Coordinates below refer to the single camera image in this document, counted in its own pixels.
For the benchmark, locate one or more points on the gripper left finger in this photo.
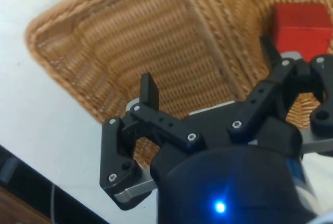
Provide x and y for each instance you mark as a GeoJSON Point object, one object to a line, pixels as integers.
{"type": "Point", "coordinates": [117, 153]}

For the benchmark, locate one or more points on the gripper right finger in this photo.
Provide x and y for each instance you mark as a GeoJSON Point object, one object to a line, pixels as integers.
{"type": "Point", "coordinates": [262, 91]}

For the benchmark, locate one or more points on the red cube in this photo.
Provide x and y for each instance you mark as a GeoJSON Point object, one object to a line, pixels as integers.
{"type": "Point", "coordinates": [299, 26]}

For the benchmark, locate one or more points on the wicker basket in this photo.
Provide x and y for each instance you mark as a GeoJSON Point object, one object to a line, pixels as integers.
{"type": "Point", "coordinates": [249, 5]}
{"type": "Point", "coordinates": [145, 42]}

